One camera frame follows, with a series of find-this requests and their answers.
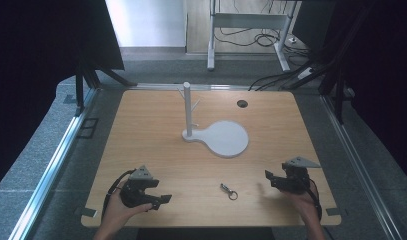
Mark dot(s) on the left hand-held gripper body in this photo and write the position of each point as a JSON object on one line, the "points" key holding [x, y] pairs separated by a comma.
{"points": [[136, 193]]}

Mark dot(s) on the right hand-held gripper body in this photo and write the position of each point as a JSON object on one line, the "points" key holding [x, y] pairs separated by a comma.
{"points": [[296, 180]]}

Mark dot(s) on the person's left hand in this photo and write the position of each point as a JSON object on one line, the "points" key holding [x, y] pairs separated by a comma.
{"points": [[119, 211]]}

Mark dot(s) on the person's right hand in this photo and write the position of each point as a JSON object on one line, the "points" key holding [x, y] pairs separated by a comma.
{"points": [[302, 205]]}

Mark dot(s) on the white tree-shaped hanging rack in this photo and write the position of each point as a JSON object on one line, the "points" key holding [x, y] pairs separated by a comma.
{"points": [[224, 138]]}

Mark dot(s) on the black metal stand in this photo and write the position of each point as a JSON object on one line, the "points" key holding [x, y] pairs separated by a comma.
{"points": [[337, 86], [87, 80]]}

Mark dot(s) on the white power strip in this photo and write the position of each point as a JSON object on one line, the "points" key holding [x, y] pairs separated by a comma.
{"points": [[305, 73]]}

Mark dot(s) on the black curtain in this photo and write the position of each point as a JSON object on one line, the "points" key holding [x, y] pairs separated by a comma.
{"points": [[381, 76], [34, 66]]}

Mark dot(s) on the black table corner bracket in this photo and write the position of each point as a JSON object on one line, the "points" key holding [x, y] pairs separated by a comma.
{"points": [[86, 211]]}

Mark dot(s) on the aluminium rail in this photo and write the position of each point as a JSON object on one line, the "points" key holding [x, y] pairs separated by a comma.
{"points": [[49, 173], [357, 166]]}

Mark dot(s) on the white metal desk frame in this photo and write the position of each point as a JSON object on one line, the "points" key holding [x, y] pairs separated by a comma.
{"points": [[247, 20]]}

